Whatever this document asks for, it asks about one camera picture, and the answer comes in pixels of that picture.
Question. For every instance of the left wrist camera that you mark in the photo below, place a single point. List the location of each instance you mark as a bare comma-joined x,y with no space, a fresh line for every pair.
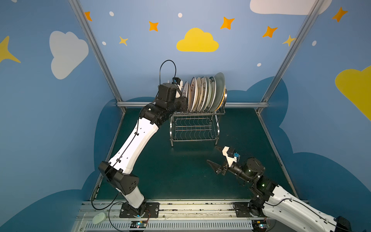
177,81

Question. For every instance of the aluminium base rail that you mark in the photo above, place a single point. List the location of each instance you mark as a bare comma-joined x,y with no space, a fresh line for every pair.
180,216

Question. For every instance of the stainless steel dish rack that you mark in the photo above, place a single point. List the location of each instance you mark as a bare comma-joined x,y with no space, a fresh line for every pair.
195,126

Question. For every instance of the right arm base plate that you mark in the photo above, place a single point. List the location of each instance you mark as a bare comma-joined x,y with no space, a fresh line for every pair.
246,210

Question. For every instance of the controller board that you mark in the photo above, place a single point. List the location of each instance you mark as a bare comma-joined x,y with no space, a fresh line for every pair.
138,224
259,226

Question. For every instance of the orange sunburst plate front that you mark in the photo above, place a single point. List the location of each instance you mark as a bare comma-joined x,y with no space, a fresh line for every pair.
193,94

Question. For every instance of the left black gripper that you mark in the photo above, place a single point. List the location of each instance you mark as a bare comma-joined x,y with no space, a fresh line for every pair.
179,103

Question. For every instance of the light green flower plate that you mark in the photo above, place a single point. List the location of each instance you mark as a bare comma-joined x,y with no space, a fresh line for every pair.
208,93

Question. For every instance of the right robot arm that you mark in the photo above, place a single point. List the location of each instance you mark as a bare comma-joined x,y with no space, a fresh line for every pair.
273,201

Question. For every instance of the white plate dark lettered rim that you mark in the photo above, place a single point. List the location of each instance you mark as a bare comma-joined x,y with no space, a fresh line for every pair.
213,92

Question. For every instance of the aluminium frame post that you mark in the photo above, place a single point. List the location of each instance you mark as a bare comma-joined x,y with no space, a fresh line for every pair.
81,17
300,37

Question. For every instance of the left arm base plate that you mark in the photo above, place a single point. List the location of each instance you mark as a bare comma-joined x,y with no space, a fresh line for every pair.
145,210

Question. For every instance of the left aluminium frame post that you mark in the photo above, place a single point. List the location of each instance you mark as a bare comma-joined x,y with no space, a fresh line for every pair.
81,17

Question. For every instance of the right controller board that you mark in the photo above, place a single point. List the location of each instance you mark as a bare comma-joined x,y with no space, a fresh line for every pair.
259,226

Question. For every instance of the rear aluminium frame bar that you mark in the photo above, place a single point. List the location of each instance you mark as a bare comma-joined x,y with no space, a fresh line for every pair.
227,105

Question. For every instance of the plain pale green plate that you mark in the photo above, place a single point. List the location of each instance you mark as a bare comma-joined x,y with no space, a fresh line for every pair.
219,91

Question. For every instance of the cream floral plate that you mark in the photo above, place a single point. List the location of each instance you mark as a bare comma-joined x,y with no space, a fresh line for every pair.
199,91

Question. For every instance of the dark navy plate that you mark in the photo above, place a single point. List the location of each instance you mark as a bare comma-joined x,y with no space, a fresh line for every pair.
188,97

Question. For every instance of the left controller board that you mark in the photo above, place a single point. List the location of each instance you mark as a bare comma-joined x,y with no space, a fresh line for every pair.
138,224

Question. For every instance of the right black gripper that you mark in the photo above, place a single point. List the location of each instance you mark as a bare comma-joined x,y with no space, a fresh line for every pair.
226,167

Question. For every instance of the pale green round disc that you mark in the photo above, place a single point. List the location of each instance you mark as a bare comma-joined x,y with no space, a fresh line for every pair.
99,218

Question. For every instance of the white plate grey emblem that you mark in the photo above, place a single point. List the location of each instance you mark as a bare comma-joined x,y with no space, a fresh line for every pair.
204,93

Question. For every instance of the orange sunburst plate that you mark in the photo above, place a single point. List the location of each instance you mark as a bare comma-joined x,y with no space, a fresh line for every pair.
193,94
185,89

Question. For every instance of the right aluminium frame post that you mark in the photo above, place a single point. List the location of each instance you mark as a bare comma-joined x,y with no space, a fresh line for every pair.
300,37

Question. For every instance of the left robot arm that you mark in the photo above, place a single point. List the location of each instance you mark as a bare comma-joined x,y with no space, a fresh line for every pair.
118,170

